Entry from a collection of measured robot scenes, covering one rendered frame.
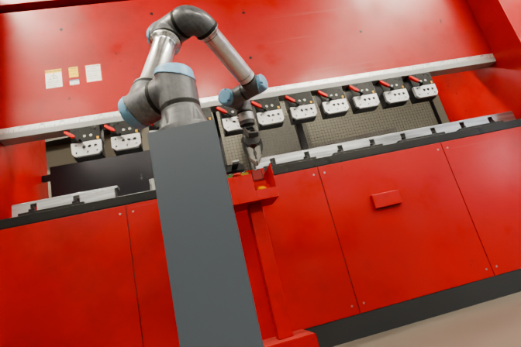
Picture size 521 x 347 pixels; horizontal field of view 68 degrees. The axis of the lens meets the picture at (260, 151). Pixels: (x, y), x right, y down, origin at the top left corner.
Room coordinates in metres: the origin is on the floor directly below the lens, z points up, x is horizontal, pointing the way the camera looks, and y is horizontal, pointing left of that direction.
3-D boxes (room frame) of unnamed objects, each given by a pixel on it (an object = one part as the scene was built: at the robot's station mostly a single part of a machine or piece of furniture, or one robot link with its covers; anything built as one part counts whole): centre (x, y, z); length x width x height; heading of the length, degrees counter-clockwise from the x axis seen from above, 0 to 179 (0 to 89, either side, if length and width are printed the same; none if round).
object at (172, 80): (1.02, 0.20, 0.94); 0.13 x 0.12 x 0.14; 63
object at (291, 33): (2.09, -0.17, 1.72); 3.00 x 0.08 x 0.80; 101
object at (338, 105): (2.15, -0.49, 1.24); 0.15 x 0.09 x 0.17; 101
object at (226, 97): (1.55, 0.06, 1.13); 0.11 x 0.11 x 0.08; 63
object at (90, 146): (1.88, 0.88, 1.24); 0.15 x 0.09 x 0.17; 101
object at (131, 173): (2.42, 0.80, 1.12); 1.13 x 0.02 x 0.44; 101
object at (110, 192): (1.86, 1.01, 0.92); 0.50 x 0.06 x 0.10; 101
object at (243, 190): (1.67, 0.08, 0.75); 0.20 x 0.16 x 0.18; 103
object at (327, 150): (2.21, -0.77, 0.92); 1.68 x 0.06 x 0.10; 101
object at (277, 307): (1.67, 0.08, 0.39); 0.06 x 0.06 x 0.54; 13
